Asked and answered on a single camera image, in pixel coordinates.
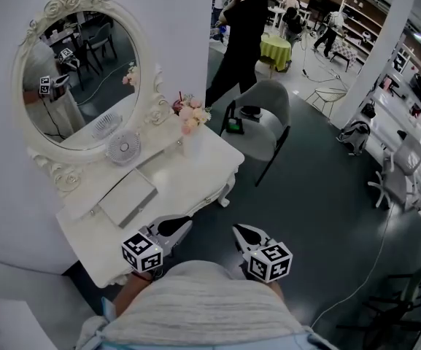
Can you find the white grey office chair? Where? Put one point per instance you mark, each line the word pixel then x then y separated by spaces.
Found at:
pixel 396 181

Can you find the pink flowers in white vase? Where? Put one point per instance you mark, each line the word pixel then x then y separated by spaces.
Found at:
pixel 192 122

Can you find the dark drink cup with straw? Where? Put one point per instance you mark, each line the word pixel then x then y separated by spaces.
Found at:
pixel 177 105

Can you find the long white shelf rack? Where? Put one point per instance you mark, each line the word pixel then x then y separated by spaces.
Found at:
pixel 407 122

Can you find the person's left forearm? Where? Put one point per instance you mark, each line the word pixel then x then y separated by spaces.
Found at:
pixel 130 294

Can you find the grey backpack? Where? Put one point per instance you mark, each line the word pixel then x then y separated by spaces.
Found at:
pixel 356 137

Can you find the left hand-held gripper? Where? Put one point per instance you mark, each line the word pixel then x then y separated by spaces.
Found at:
pixel 142 252

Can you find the white cabinet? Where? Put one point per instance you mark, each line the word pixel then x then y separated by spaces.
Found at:
pixel 20 305

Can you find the black green device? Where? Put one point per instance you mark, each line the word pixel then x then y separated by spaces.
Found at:
pixel 233 126

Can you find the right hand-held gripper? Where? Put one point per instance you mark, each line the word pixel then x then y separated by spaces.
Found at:
pixel 270 263

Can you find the grey armchair with black legs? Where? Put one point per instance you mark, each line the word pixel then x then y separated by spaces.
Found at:
pixel 265 137

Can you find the person's striped grey shirt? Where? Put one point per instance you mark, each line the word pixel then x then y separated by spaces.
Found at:
pixel 203 305

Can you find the person's right forearm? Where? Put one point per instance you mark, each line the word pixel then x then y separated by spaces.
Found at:
pixel 276 289

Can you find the black metal chair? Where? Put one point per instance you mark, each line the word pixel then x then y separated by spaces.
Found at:
pixel 400 308

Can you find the small white desk fan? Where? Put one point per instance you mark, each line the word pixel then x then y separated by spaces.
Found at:
pixel 123 147

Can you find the tall white shelf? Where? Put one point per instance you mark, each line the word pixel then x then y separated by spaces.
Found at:
pixel 359 24

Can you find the white grey jewelry box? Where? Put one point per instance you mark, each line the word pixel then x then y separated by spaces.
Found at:
pixel 126 195

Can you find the round table with green cloth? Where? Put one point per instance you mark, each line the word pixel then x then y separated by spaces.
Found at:
pixel 276 51

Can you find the white dressing table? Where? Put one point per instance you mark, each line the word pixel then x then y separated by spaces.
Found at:
pixel 181 181

